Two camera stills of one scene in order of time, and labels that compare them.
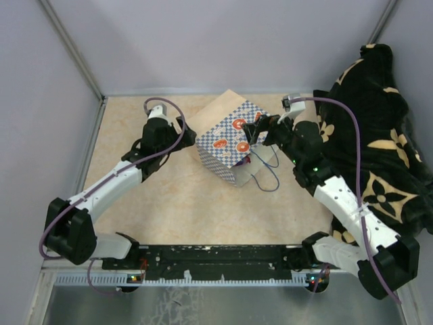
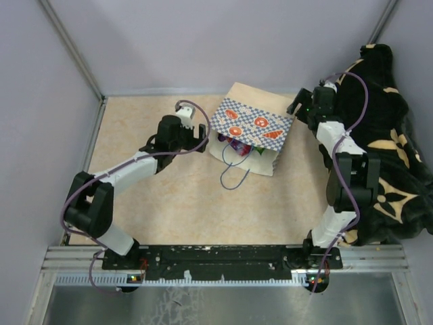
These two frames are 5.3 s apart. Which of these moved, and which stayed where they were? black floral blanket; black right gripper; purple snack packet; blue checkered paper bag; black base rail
Moved: purple snack packet; black right gripper; blue checkered paper bag
Stayed: black base rail; black floral blanket
